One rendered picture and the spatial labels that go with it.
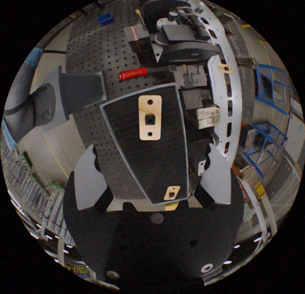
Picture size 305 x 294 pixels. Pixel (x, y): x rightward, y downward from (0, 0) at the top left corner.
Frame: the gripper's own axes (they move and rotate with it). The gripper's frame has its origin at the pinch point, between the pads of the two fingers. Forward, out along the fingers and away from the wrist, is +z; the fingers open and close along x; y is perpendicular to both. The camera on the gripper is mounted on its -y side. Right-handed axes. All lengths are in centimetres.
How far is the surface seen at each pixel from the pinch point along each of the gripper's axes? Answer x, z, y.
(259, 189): 641, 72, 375
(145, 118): -0.9, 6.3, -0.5
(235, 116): 38.0, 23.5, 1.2
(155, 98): 0.8, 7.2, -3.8
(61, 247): -511, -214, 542
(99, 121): -35, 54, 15
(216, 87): 23.8, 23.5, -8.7
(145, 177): -1.3, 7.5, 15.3
